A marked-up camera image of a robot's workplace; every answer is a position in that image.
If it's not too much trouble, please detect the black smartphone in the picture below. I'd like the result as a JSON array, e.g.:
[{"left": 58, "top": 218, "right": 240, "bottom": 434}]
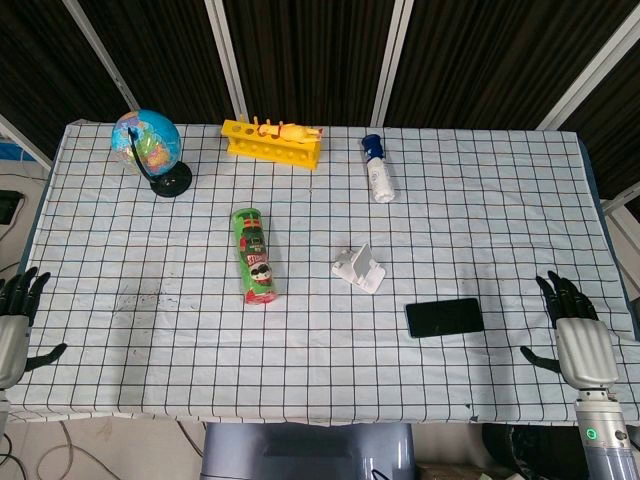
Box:
[{"left": 404, "top": 297, "right": 485, "bottom": 339}]

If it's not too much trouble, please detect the black box on floor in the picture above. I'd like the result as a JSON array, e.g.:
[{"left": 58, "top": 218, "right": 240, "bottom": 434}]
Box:
[{"left": 0, "top": 189, "right": 25, "bottom": 226}]

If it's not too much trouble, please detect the yellow rubber chicken toy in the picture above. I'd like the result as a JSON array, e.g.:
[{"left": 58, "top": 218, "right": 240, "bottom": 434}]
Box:
[{"left": 254, "top": 119, "right": 325, "bottom": 146}]

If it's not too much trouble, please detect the small desk globe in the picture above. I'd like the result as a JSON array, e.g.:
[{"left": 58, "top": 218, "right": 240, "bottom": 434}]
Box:
[{"left": 110, "top": 109, "right": 193, "bottom": 199}]

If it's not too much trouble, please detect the checkered light blue tablecloth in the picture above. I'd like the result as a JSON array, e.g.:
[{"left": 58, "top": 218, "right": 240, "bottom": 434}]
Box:
[{"left": 7, "top": 119, "right": 640, "bottom": 429}]

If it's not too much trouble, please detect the white partition frame post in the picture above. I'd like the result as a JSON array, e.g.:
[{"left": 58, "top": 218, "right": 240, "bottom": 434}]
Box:
[
  {"left": 602, "top": 182, "right": 640, "bottom": 251},
  {"left": 537, "top": 0, "right": 640, "bottom": 130},
  {"left": 0, "top": 113, "right": 54, "bottom": 169},
  {"left": 62, "top": 0, "right": 141, "bottom": 112},
  {"left": 204, "top": 0, "right": 250, "bottom": 124},
  {"left": 370, "top": 0, "right": 415, "bottom": 127}
]

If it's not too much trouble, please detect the grey floor cable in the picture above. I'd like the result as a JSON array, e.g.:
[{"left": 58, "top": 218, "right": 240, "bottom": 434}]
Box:
[{"left": 34, "top": 422, "right": 121, "bottom": 480}]

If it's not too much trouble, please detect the grey-blue robot torso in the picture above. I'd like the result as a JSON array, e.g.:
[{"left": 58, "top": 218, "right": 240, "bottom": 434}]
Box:
[{"left": 201, "top": 422, "right": 416, "bottom": 480}]

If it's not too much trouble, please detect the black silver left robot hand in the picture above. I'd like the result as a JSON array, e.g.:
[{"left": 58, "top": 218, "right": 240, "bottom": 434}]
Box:
[{"left": 0, "top": 266, "right": 69, "bottom": 392}]

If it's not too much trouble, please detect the brown cardboard box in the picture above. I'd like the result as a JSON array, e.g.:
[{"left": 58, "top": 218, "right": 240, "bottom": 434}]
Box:
[{"left": 415, "top": 462, "right": 506, "bottom": 480}]

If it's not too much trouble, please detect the white phone stand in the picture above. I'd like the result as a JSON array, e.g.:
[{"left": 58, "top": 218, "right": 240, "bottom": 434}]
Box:
[{"left": 330, "top": 243, "right": 387, "bottom": 294}]

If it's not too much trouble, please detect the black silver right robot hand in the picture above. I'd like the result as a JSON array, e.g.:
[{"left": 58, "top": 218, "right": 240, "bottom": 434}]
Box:
[{"left": 519, "top": 270, "right": 620, "bottom": 390}]

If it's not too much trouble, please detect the green Pringles can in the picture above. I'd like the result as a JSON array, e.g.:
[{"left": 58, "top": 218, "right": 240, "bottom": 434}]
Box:
[{"left": 230, "top": 207, "right": 279, "bottom": 306}]

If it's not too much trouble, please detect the white bottle blue cap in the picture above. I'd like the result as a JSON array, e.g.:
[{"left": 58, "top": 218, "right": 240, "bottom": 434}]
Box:
[{"left": 360, "top": 133, "right": 396, "bottom": 204}]

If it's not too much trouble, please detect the yellow test tube rack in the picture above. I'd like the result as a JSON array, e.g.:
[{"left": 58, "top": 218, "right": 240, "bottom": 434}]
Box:
[{"left": 221, "top": 115, "right": 322, "bottom": 172}]

